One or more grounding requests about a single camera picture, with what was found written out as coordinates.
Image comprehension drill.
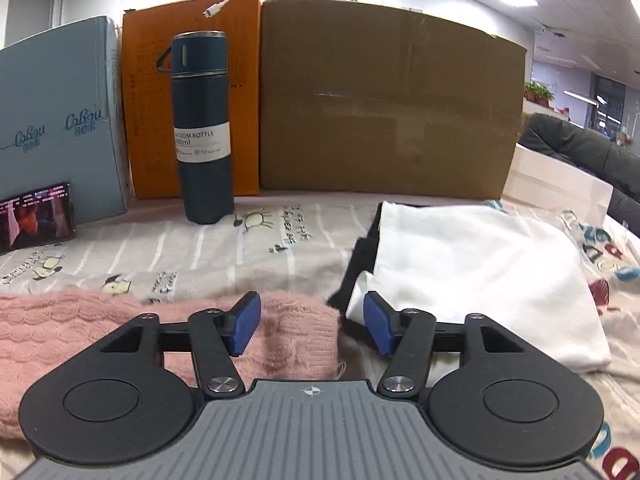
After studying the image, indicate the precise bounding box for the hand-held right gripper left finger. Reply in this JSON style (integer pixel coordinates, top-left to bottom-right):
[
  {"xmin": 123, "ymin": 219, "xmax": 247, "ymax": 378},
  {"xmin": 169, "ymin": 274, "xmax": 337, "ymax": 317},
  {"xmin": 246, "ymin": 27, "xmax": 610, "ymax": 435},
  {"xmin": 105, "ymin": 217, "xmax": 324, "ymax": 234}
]
[{"xmin": 97, "ymin": 291, "xmax": 262, "ymax": 401}]

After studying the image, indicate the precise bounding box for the smartphone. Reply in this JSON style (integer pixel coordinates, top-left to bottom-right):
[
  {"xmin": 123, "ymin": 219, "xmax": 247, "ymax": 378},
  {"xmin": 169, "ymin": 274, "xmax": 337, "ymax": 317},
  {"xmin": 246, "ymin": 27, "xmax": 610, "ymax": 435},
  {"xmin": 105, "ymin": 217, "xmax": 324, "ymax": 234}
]
[{"xmin": 0, "ymin": 182, "xmax": 77, "ymax": 256}]

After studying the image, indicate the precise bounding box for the dark blue vacuum bottle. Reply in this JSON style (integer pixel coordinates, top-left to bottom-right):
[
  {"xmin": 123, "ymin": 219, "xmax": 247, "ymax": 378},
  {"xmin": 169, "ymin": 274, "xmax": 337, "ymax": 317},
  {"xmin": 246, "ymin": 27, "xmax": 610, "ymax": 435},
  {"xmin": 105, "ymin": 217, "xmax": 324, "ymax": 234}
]
[{"xmin": 157, "ymin": 31, "xmax": 235, "ymax": 225}]

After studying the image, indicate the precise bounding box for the printed grey striped sheet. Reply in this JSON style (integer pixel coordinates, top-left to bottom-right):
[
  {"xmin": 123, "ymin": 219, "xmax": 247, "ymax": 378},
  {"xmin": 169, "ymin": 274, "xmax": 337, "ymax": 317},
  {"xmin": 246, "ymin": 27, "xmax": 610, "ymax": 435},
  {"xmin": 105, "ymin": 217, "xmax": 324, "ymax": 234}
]
[{"xmin": 0, "ymin": 195, "xmax": 640, "ymax": 480}]

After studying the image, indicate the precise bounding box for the white shirt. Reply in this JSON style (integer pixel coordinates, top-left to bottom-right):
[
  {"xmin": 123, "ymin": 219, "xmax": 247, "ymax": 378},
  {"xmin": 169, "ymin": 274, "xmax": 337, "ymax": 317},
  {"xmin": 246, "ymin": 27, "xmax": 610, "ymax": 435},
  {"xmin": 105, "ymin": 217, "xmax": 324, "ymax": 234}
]
[{"xmin": 345, "ymin": 201, "xmax": 612, "ymax": 373}]

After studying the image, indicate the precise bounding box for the white paper box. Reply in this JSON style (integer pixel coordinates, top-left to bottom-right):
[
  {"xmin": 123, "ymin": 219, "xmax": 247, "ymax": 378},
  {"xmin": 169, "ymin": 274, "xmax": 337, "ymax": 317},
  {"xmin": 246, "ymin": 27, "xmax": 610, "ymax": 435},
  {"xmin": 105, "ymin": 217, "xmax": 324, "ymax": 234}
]
[{"xmin": 502, "ymin": 142, "xmax": 613, "ymax": 226}]

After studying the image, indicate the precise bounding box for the black leather sofa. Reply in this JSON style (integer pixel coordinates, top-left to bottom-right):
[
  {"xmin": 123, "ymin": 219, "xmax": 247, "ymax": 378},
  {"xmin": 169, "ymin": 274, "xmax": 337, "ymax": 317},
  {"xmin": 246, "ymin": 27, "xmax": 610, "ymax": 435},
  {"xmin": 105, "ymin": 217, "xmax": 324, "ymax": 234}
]
[{"xmin": 517, "ymin": 112, "xmax": 640, "ymax": 238}]

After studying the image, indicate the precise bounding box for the light blue box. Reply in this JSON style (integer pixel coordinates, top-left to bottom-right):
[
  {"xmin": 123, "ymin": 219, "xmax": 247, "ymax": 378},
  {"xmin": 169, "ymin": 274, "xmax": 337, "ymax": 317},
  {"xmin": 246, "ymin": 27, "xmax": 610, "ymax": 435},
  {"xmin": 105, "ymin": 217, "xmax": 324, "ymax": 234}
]
[{"xmin": 0, "ymin": 15, "xmax": 132, "ymax": 226}]

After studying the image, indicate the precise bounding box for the orange box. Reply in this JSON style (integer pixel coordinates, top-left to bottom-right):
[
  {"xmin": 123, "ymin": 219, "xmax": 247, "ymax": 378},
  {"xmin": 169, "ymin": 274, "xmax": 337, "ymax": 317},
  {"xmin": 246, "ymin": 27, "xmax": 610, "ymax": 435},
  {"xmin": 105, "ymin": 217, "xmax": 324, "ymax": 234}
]
[{"xmin": 121, "ymin": 0, "xmax": 262, "ymax": 200}]

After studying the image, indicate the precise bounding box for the large brown cardboard box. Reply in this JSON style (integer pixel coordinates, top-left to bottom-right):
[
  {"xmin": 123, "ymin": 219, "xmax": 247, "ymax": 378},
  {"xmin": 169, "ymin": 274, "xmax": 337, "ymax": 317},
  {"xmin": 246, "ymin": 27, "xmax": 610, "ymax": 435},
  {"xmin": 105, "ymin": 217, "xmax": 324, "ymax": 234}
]
[{"xmin": 260, "ymin": 0, "xmax": 528, "ymax": 201}]

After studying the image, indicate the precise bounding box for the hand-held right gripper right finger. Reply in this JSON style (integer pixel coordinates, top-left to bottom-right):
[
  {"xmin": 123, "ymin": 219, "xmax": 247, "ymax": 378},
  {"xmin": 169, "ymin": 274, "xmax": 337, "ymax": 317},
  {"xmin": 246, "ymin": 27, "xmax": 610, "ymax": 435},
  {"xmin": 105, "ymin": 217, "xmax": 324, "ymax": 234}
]
[{"xmin": 363, "ymin": 290, "xmax": 526, "ymax": 403}]

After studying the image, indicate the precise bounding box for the potted green plant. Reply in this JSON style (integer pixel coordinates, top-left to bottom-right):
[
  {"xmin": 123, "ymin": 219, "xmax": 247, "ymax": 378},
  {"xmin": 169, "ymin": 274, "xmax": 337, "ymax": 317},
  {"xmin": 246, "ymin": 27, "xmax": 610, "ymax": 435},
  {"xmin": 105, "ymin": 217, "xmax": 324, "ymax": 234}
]
[{"xmin": 524, "ymin": 81, "xmax": 555, "ymax": 107}]

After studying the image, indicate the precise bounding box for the pink knitted sweater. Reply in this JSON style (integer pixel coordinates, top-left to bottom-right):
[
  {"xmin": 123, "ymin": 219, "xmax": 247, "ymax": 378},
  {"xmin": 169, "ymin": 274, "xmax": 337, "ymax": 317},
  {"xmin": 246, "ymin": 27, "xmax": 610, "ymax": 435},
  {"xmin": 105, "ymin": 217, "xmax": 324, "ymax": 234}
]
[{"xmin": 0, "ymin": 287, "xmax": 346, "ymax": 441}]

